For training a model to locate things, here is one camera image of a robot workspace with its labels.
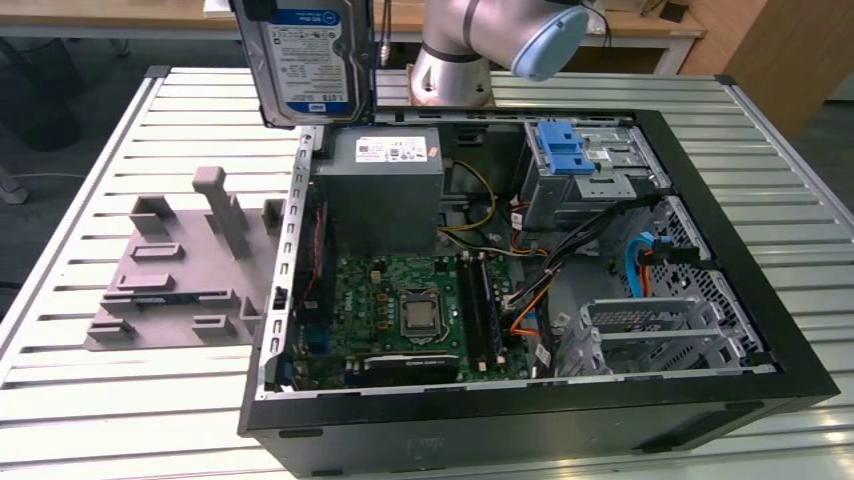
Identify wooden desk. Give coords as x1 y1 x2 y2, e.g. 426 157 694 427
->
0 0 709 69

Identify red twisted fan wire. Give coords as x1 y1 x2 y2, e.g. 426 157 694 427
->
311 203 330 301

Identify red orange drive wire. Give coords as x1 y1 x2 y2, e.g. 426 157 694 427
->
509 197 544 257

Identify black PC case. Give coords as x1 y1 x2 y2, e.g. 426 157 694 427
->
238 103 841 477

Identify silver CPU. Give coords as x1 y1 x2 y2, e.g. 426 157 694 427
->
402 298 441 332

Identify grey white wire bundle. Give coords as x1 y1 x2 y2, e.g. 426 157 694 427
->
438 228 537 257

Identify metal disk bay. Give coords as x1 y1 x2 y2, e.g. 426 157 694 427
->
574 295 760 377

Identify black wire bundle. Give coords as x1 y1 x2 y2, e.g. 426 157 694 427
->
538 193 662 286

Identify metal optical drive cage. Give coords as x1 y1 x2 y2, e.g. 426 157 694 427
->
518 118 673 232

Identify orange wire bundle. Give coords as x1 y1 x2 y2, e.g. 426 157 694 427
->
509 299 544 342

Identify hard disk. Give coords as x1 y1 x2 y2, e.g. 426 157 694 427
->
230 0 378 130

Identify blue RAM stick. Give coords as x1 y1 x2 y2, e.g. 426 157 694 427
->
133 293 202 306

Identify black graphics card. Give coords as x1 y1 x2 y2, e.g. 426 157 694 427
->
346 352 463 387

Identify grey power supply unit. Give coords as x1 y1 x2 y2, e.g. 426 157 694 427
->
311 124 447 256

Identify green motherboard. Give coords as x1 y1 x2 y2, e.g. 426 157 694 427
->
293 252 536 389

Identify hanging black cables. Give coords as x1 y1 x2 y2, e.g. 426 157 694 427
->
375 0 406 69

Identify blue SATA wire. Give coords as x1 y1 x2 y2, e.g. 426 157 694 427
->
625 232 670 301

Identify multicolour disk power wire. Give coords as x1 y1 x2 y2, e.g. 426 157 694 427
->
637 238 722 274

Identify CPU socket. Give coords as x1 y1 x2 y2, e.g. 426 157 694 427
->
394 285 447 347

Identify yellow wire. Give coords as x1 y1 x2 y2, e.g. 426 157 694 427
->
438 158 501 234

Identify black RAM slot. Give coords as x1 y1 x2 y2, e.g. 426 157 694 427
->
459 252 482 366

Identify grey parts rack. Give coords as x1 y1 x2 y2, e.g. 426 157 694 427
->
83 165 290 353

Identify black office chair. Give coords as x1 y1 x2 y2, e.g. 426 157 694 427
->
0 35 103 154

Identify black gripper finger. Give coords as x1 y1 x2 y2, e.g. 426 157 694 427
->
239 0 281 22

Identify blue plastic drive latch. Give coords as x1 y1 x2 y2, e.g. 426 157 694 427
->
536 121 604 177

